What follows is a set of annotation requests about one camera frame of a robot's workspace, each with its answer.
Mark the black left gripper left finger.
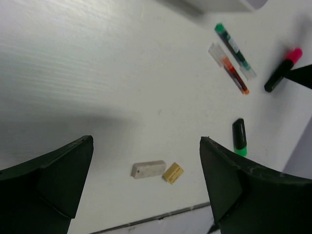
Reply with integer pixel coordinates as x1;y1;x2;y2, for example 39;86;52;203
0;136;94;234

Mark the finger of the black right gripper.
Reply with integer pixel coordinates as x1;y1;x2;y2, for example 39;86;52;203
285;65;312;88

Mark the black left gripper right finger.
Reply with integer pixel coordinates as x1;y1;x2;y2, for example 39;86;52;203
200;137;312;234

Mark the black highlighter pink cap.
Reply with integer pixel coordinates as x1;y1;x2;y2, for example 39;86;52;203
264;47;303;93

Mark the green ink pen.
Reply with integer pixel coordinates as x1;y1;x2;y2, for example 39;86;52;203
214;23;256;80

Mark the black highlighter green cap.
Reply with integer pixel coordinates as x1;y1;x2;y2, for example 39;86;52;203
232;118;248;157

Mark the tan yellow eraser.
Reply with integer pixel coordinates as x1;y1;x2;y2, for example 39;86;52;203
162;162;184;184

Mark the red ink pen orange cap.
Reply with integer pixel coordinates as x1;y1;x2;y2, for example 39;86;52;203
208;43;250;95

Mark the grey white eraser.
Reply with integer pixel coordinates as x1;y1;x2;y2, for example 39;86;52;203
131;160;166;179

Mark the white container right bin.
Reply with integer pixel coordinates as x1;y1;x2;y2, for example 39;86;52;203
157;0;268;18

